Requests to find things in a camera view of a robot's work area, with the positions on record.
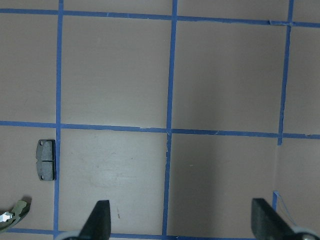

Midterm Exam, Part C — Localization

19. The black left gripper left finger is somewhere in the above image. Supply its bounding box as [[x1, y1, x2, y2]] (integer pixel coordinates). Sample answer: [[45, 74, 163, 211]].
[[77, 200, 111, 240]]

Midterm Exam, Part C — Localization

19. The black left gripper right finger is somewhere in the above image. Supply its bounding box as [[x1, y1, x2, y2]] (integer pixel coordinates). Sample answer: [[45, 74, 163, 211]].
[[250, 198, 303, 240]]

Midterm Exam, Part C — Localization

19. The dark grey brake pad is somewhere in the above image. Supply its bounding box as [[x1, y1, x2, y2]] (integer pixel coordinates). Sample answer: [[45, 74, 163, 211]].
[[35, 139, 56, 181]]

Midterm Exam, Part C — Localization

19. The olive curved brake shoe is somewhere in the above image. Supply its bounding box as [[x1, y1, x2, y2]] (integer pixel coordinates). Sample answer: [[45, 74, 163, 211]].
[[0, 196, 32, 234]]

